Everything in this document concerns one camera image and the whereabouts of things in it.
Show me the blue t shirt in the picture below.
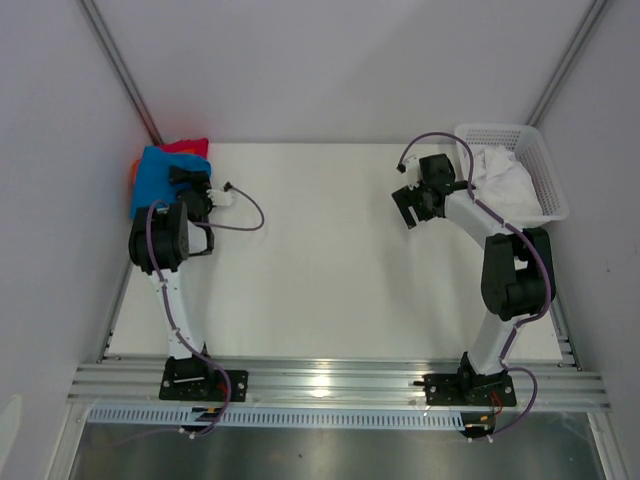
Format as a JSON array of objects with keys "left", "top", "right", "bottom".
[{"left": 129, "top": 138, "right": 212, "bottom": 220}]

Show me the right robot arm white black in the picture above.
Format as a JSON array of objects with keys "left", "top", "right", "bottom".
[{"left": 392, "top": 154, "right": 554, "bottom": 404}]

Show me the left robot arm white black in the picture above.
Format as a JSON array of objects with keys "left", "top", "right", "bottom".
[{"left": 128, "top": 165, "right": 217, "bottom": 400}]

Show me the folded pink t shirt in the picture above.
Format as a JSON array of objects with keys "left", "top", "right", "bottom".
[{"left": 160, "top": 138, "right": 209, "bottom": 158}]

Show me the folded orange t shirt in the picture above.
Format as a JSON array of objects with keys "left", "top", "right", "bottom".
[{"left": 129, "top": 146, "right": 211, "bottom": 199}]

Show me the white t shirt in basket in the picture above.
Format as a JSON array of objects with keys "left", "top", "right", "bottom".
[{"left": 470, "top": 145, "right": 544, "bottom": 228}]

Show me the white plastic basket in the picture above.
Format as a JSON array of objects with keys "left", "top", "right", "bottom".
[{"left": 455, "top": 123, "right": 569, "bottom": 225}]

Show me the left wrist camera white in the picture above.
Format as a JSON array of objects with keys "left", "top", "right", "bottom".
[{"left": 207, "top": 182, "right": 236, "bottom": 208}]

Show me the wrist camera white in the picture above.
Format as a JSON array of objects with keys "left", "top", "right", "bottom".
[
  {"left": 397, "top": 155, "right": 422, "bottom": 190},
  {"left": 207, "top": 182, "right": 236, "bottom": 208}
]

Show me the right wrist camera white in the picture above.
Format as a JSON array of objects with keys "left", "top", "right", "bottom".
[{"left": 397, "top": 155, "right": 422, "bottom": 190}]

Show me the left aluminium corner post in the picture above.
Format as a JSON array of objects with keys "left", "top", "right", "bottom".
[{"left": 76, "top": 0, "right": 164, "bottom": 145}]

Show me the aluminium corner post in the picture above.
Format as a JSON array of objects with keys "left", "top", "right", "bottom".
[
  {"left": 526, "top": 0, "right": 614, "bottom": 128},
  {"left": 76, "top": 0, "right": 164, "bottom": 145}
]

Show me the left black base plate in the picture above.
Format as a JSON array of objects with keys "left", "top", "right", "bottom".
[{"left": 159, "top": 370, "right": 249, "bottom": 403}]

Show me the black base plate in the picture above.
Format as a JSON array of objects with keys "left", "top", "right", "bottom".
[
  {"left": 159, "top": 370, "right": 249, "bottom": 403},
  {"left": 413, "top": 372, "right": 517, "bottom": 407}
]

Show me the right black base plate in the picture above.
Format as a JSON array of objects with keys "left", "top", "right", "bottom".
[{"left": 413, "top": 372, "right": 517, "bottom": 407}]

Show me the white slotted cable duct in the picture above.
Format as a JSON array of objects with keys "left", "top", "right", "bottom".
[{"left": 87, "top": 404, "right": 464, "bottom": 431}]

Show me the aluminium mounting rail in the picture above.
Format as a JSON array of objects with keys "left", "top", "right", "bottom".
[{"left": 67, "top": 357, "right": 611, "bottom": 413}]

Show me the right aluminium corner post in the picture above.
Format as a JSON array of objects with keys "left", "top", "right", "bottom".
[{"left": 526, "top": 0, "right": 614, "bottom": 128}]

